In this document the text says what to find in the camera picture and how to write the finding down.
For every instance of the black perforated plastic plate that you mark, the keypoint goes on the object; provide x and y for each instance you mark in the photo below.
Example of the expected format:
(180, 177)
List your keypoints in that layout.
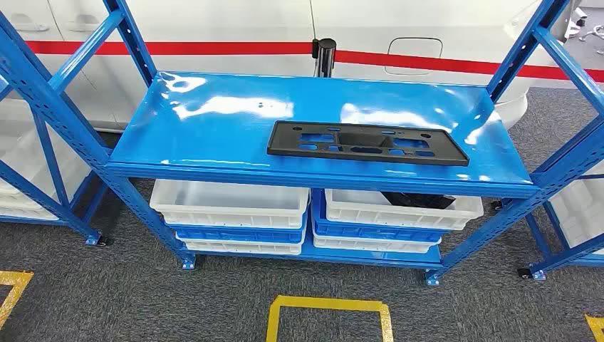
(283, 141)

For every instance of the blue metal shelf rack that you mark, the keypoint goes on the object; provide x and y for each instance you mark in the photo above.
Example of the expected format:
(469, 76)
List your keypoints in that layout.
(51, 160)
(566, 258)
(212, 132)

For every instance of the black plastic part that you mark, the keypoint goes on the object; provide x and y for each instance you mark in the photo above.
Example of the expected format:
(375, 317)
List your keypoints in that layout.
(420, 200)

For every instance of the white plastic bin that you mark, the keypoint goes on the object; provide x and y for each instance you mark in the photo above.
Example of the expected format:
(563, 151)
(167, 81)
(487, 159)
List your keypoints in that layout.
(358, 207)
(19, 202)
(368, 245)
(28, 160)
(590, 243)
(240, 248)
(28, 213)
(580, 207)
(226, 203)

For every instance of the red barrier belt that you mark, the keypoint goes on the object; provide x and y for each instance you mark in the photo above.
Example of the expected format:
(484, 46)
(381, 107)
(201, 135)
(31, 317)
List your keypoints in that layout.
(472, 66)
(188, 48)

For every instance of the black stanchion post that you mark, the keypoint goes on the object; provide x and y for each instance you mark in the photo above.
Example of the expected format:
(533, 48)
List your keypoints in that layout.
(325, 56)

